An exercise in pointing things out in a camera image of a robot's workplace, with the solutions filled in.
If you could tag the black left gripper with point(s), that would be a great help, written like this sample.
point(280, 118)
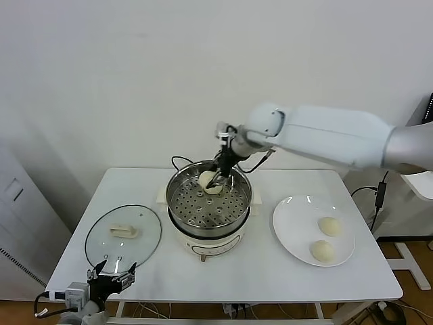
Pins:
point(101, 286)

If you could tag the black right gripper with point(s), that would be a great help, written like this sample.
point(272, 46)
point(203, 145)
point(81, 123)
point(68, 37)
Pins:
point(226, 164)

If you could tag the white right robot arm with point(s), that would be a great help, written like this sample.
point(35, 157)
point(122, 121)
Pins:
point(331, 135)

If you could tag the stainless steel steamer basket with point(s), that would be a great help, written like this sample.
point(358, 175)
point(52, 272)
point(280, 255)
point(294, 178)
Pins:
point(209, 210)

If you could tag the cream electric cooker base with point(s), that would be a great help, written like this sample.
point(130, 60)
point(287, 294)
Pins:
point(209, 247)

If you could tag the white round plate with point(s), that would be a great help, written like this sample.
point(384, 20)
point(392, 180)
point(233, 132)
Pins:
point(297, 230)

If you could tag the white grey cabinet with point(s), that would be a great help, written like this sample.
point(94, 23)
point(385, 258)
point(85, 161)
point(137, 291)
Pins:
point(20, 220)

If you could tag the white power strip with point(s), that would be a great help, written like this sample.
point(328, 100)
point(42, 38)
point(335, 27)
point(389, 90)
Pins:
point(236, 309)

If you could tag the white side desk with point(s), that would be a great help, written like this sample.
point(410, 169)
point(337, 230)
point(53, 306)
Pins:
point(421, 189)

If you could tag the black laptop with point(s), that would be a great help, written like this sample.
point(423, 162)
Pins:
point(429, 108)

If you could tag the white table frame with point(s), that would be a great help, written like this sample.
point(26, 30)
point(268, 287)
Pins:
point(119, 309)

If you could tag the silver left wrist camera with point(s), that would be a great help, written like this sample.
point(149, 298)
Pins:
point(72, 294)

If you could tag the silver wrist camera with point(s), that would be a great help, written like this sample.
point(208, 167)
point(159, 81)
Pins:
point(72, 294)
point(223, 130)

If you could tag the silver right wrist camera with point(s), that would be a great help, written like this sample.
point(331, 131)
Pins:
point(223, 130)

